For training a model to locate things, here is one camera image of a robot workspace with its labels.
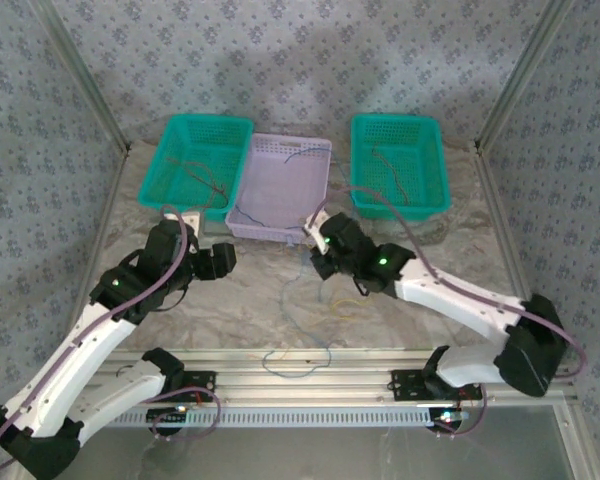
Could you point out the teal plastic basket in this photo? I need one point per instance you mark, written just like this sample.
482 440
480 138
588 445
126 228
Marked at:
420 165
200 140

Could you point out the aluminium side rail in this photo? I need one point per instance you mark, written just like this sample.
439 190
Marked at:
100 235
505 225

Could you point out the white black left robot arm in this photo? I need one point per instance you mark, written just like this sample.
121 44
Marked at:
75 350

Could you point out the aluminium frame post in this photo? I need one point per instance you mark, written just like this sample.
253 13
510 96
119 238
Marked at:
525 70
80 70

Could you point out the black controller board with LED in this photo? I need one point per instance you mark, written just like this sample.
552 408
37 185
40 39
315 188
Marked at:
165 415
445 422

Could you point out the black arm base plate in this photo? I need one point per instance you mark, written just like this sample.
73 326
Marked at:
405 385
202 382

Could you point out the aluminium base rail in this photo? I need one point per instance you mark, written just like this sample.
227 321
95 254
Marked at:
305 380

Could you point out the lavender plastic basket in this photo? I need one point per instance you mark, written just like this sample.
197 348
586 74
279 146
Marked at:
280 195

